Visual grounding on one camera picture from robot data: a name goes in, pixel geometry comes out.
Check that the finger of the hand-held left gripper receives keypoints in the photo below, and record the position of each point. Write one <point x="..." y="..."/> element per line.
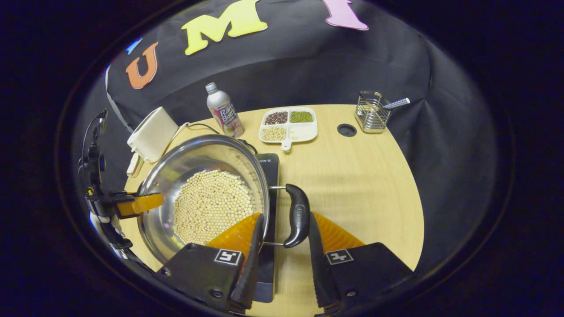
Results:
<point x="141" y="204"/>

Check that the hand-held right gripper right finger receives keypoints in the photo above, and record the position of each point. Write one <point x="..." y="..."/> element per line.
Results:
<point x="318" y="264"/>

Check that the white sandwich plate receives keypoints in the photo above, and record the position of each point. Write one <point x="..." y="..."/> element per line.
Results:
<point x="133" y="167"/>

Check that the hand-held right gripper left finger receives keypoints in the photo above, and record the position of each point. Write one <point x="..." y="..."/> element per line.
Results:
<point x="253" y="264"/>

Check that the pile of soybeans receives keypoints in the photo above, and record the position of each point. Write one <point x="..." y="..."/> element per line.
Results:
<point x="211" y="202"/>

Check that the white toaster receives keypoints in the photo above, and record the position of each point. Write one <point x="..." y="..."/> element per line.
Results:
<point x="152" y="134"/>

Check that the silver drink bottle colourful label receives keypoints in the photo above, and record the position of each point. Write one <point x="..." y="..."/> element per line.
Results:
<point x="225" y="114"/>

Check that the white divided grain tray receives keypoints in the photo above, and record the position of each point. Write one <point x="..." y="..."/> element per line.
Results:
<point x="304" y="131"/>

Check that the black induction cooktop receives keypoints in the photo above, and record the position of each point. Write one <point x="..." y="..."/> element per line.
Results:
<point x="271" y="171"/>

